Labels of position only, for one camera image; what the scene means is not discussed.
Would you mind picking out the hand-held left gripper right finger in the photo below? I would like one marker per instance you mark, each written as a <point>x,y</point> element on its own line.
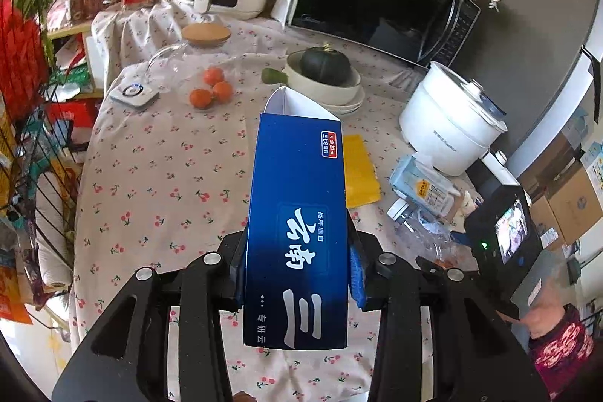
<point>358,279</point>

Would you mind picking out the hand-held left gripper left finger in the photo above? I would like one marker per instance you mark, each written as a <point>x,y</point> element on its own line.
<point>233,270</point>

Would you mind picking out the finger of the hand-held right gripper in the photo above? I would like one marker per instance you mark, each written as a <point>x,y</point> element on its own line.
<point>428,266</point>

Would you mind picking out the clear plastic bottle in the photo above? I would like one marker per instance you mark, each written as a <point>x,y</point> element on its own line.
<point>424,232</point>

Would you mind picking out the light blue tissue pack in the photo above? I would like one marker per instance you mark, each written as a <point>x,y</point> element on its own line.
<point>421,185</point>

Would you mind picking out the blue cardboard box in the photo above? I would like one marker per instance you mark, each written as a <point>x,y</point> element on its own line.
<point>297,195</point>

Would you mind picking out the yellow packet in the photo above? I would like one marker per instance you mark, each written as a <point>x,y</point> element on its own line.
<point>360,171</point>

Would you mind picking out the person's right hand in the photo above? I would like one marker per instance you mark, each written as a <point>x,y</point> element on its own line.
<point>541,312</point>

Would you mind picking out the large cardboard box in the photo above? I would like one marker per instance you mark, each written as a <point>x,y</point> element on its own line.
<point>572,204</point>

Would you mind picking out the cherry print tablecloth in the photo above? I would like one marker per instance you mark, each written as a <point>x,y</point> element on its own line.
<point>165,176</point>

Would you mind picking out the white electric cooking pot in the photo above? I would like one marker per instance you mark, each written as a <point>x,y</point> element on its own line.
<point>443,124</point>

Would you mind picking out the light blue carton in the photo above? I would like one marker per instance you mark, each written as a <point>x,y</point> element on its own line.
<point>589,143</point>

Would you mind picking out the white bowl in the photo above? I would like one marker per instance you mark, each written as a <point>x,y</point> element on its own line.
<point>325,93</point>

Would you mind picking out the small green fruit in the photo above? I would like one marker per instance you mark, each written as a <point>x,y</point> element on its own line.
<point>273,77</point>

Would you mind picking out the white round button device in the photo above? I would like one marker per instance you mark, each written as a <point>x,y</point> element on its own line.
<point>134,97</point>

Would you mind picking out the dark green squash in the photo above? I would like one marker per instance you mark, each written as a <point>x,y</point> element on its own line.
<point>325,64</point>

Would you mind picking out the grey refrigerator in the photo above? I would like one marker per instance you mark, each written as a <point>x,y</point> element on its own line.
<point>541,30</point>

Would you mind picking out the glass jar with wooden lid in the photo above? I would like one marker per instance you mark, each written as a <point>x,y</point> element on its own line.
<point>205,34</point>

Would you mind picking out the wooden shelf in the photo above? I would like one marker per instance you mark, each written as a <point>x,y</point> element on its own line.
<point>70,30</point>

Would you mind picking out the red plastic bag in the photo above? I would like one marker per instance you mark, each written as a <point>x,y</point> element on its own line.
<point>19,53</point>

